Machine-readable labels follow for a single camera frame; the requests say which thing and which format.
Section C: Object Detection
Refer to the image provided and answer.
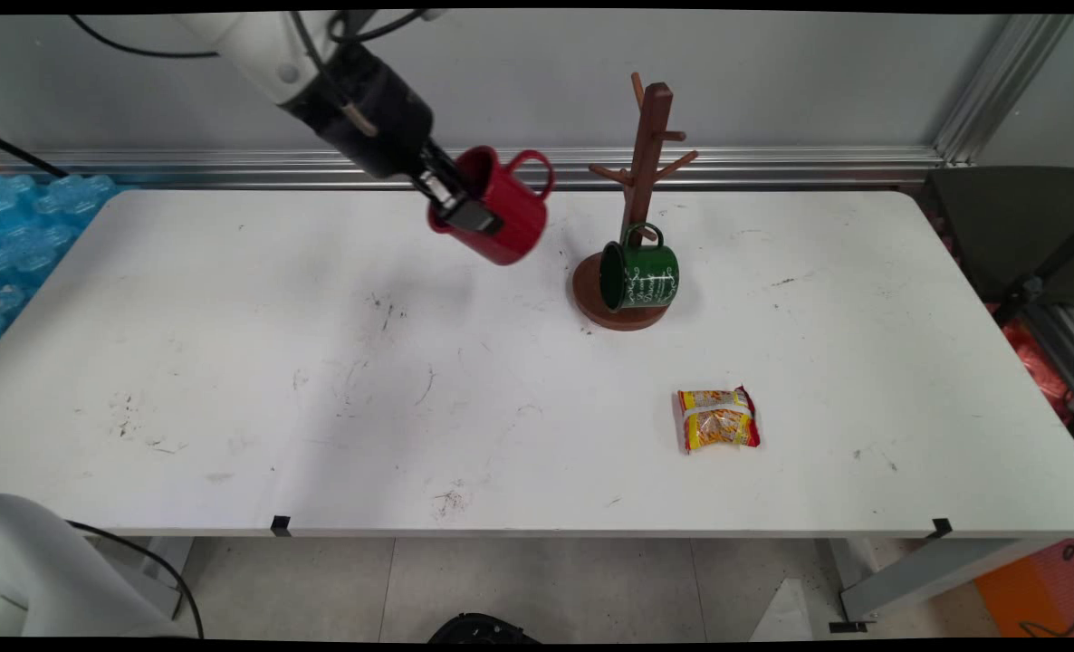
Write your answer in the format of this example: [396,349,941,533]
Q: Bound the yellow red snack packet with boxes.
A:
[677,385,762,454]

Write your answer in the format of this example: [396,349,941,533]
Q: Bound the white rounded machine housing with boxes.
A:
[0,494,185,639]

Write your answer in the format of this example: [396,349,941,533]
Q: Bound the white table leg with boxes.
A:
[93,536,196,618]
[827,538,1038,633]

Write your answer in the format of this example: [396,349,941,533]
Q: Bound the brown wooden mug tree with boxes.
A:
[572,72,699,332]

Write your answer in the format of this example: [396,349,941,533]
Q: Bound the black cable over bubble wrap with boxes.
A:
[0,131,69,179]

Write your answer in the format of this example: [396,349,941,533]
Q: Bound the green enamel mug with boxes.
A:
[599,223,680,312]

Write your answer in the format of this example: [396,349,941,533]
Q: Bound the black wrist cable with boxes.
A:
[288,11,431,73]

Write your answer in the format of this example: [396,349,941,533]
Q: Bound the black round floor object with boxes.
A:
[427,613,540,644]

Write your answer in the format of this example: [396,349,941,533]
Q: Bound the horizontal aluminium frame rail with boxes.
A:
[0,147,945,191]

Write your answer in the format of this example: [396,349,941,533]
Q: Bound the black cable by white housing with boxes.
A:
[66,520,206,640]

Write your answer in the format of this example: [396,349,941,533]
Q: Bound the red enamel mug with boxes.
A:
[427,145,556,266]

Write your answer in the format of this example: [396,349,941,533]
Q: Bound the red plastic bag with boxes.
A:
[1001,319,1074,425]

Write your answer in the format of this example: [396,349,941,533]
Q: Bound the slanted aluminium frame post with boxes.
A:
[934,14,1074,167]

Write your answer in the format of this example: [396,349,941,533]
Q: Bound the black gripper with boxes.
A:
[282,42,505,236]

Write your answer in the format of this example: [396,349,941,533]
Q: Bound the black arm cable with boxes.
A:
[66,14,223,61]

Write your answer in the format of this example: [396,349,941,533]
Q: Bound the orange floor mat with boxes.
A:
[975,539,1074,639]

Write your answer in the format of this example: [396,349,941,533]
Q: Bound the aluminium side frame bar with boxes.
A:
[1024,303,1074,413]

